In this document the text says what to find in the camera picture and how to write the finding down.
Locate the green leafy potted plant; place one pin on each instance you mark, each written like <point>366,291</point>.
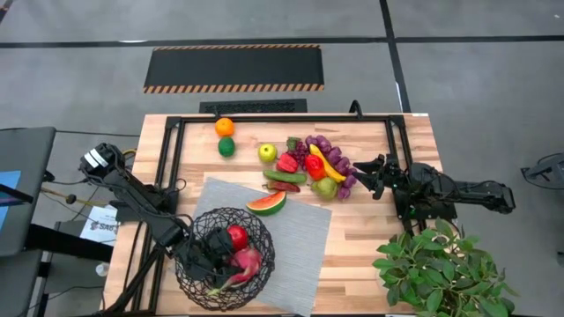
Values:
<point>440,273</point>

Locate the red chili pepper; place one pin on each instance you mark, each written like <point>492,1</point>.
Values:
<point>284,186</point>

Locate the red-orange mango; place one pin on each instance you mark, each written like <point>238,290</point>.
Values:
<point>315,168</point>

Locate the white printed paper sheet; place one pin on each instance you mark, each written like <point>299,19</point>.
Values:
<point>101,224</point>

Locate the green cucumber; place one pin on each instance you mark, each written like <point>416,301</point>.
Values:
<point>284,176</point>

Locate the blue sheet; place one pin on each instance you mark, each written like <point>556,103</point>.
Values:
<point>6,193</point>

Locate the green lime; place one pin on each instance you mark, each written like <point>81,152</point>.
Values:
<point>226,147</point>

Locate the large purple grape bunch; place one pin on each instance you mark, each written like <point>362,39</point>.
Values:
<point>337,154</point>

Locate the black floor grille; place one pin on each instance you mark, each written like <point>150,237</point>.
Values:
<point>253,106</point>

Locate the red apple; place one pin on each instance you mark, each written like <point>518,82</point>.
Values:
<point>238,237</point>

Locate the yellow banana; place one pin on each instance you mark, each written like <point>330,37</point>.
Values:
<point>328,166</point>

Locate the grey cart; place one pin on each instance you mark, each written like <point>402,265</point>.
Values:
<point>26,176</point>

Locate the pink dragon fruit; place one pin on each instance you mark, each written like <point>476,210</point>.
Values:
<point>247,264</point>

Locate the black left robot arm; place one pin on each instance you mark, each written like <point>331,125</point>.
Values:
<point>132,193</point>

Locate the black cart crossbar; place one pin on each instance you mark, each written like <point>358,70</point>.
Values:
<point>66,242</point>

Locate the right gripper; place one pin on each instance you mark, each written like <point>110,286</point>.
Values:
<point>394,174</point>

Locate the black hazard-striped floor mat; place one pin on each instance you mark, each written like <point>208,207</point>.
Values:
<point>233,66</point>

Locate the small red grape bunch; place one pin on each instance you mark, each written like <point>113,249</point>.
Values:
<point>301,152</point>

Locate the orange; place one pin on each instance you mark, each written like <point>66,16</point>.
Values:
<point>224,127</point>

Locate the red bell pepper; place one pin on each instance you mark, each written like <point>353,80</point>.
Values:
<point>287,163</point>

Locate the green pear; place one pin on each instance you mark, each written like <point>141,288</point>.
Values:
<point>325,188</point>

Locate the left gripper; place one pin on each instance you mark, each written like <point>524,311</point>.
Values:
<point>194,260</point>

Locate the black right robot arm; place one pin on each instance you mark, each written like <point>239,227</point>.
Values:
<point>462,189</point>

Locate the yellow-green apple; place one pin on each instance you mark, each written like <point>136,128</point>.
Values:
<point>267,152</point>

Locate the white cup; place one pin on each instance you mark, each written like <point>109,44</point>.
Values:
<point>102,269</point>

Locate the watermelon slice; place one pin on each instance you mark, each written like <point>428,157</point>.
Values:
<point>266,205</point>

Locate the grey woven placemat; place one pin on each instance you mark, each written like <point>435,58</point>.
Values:
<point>304,246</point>

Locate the black metal table frame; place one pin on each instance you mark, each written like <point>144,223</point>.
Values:
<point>286,119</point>

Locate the stick with black knob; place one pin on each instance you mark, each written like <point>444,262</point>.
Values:
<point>70,199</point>

